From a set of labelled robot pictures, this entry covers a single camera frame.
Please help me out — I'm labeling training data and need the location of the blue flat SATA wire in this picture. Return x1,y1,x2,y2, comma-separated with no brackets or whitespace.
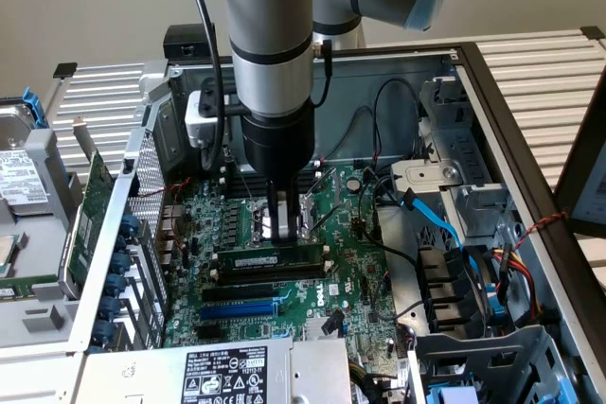
399,187,480,282

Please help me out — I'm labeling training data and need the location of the blue plastic disk bracket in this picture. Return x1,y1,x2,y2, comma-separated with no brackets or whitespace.
22,85,52,131

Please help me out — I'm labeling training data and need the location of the black wire connector plug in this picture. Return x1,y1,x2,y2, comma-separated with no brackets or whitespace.
320,307,346,337

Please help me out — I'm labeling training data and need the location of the grey hard drive caddy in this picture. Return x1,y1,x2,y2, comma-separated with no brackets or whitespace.
0,127,94,346

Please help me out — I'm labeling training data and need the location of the thin metal locking lever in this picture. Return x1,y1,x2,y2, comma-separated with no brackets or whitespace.
307,198,354,237
224,148,260,209

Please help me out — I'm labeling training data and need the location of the red black twisted wire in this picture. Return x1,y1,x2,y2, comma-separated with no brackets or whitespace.
519,210,571,248

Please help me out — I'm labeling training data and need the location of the light grey metal disk bay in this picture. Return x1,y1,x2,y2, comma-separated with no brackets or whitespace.
388,75,515,247

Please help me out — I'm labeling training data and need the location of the silver CPU chip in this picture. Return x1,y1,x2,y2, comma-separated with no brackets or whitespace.
0,235,26,278

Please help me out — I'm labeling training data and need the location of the long black expansion slot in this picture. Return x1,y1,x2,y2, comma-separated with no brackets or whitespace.
202,282,276,304

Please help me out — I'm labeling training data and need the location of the silver finned heatsink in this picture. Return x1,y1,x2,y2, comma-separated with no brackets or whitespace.
304,316,343,340

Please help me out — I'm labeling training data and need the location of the grey metal PC case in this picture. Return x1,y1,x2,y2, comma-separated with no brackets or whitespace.
70,42,606,404

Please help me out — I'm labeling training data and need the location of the thin black wire low arc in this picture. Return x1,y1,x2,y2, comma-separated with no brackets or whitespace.
319,105,380,162

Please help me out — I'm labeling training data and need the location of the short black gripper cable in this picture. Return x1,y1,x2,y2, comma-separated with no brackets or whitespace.
311,38,335,108

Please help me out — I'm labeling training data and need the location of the black framed grey panel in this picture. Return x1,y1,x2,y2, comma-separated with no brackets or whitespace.
553,62,606,239

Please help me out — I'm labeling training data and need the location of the metal socket cover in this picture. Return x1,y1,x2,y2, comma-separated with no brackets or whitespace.
301,167,343,233

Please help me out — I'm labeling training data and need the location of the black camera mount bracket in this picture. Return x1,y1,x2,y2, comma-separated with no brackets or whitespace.
198,76,247,117

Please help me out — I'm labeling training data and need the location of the green graphics card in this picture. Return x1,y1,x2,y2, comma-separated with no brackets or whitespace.
59,113,118,299

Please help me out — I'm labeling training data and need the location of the green Dell motherboard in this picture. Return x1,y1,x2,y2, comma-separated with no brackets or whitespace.
163,165,413,379

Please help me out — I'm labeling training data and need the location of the black box with port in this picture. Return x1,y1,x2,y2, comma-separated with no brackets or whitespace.
163,24,219,61

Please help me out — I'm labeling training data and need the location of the thick black wire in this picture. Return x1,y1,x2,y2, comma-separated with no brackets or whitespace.
357,165,422,266

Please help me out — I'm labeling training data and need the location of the long black camera cable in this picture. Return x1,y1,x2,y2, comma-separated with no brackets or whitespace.
182,0,227,173

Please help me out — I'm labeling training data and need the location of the black fan shroud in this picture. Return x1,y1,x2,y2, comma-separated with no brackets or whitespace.
416,245,498,334

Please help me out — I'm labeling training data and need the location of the long blue expansion slot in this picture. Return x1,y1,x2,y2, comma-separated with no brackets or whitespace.
197,302,278,324

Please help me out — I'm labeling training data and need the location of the thin black wire tall loop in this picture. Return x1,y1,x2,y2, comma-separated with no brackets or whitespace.
371,79,423,162

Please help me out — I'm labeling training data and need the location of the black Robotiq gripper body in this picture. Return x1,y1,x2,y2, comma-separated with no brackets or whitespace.
240,104,317,184

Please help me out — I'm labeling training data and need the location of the silver power supply with label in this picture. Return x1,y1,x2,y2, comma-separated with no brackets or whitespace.
70,335,354,404

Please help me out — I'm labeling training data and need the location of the silver hard disk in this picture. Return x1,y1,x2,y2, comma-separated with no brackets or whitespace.
0,99,53,216

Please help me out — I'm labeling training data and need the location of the blue card retention clip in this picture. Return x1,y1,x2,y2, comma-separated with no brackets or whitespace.
104,272,127,296
92,319,115,346
111,252,133,275
99,294,122,318
120,213,141,237

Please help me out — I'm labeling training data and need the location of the dark grey metal disk bay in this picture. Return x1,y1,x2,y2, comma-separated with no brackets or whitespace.
409,323,586,404

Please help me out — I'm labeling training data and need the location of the grey black curved wire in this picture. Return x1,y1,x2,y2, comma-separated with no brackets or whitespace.
371,271,422,321

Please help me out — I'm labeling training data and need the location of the green RAM stick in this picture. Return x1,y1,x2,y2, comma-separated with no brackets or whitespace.
216,242,325,273
0,286,35,302

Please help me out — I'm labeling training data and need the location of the blue plastic drive bracket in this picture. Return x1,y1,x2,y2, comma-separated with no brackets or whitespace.
427,384,480,404

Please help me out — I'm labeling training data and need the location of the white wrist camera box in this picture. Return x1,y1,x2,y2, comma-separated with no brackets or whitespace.
185,90,224,149

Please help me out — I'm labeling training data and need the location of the thin red wire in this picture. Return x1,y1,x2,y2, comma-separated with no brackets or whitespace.
136,176,195,201

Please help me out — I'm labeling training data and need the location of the metal CPU socket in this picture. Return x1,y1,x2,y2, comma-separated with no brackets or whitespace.
248,198,319,250

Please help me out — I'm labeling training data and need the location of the yellow red black wire bundle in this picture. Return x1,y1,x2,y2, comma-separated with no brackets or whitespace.
490,243,545,325

